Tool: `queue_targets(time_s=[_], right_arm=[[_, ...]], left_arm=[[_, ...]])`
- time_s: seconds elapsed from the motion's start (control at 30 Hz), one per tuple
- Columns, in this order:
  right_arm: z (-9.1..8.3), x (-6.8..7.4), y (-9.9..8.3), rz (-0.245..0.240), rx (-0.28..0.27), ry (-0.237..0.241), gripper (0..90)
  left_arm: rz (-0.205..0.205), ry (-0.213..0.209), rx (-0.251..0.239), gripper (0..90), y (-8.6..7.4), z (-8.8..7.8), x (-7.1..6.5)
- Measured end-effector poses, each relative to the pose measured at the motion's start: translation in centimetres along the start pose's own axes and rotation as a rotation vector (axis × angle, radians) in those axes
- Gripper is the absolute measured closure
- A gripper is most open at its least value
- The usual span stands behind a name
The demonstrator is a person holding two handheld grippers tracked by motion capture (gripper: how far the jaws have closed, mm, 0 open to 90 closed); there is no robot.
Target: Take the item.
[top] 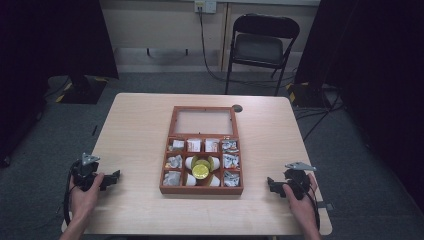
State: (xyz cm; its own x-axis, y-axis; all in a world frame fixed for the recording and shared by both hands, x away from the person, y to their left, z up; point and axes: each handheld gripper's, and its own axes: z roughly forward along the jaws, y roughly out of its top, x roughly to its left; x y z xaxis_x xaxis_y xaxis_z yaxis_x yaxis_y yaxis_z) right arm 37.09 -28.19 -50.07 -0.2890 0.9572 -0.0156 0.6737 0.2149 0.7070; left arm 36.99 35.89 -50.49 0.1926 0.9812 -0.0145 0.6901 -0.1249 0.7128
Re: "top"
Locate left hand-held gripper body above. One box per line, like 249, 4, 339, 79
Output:
70, 152, 108, 193

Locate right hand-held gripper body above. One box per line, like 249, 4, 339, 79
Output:
283, 161, 318, 201

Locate person's left hand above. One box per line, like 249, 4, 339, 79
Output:
68, 172, 106, 218

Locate person's right hand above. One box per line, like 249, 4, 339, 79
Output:
282, 172, 320, 223

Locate silver packet with blue print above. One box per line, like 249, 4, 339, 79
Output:
223, 170, 241, 188
221, 139, 239, 154
222, 153, 240, 170

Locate plain silver packet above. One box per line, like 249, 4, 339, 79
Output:
162, 170, 182, 187
168, 139, 185, 153
165, 154, 184, 170

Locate wooden compartment box with lid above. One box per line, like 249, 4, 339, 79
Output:
159, 105, 245, 196

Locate white packet with red print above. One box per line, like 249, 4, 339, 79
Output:
186, 138, 202, 153
204, 138, 220, 153

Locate pile of white creamer cups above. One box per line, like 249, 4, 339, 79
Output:
184, 155, 222, 188

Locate black stand base with tape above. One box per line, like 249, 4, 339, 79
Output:
54, 75, 109, 105
285, 81, 338, 109

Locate black folding chair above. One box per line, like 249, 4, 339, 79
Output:
224, 13, 301, 97

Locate dark curtain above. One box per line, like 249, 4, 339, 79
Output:
294, 0, 424, 214
0, 0, 120, 168

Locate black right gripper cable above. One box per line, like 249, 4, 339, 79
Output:
298, 181, 322, 232

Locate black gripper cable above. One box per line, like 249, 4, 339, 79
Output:
62, 163, 78, 228
298, 181, 322, 232

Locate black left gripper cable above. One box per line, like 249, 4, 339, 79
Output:
62, 163, 78, 228

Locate black floor cables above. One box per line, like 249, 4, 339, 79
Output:
294, 89, 346, 142

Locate white wall socket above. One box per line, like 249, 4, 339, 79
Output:
194, 0, 218, 15

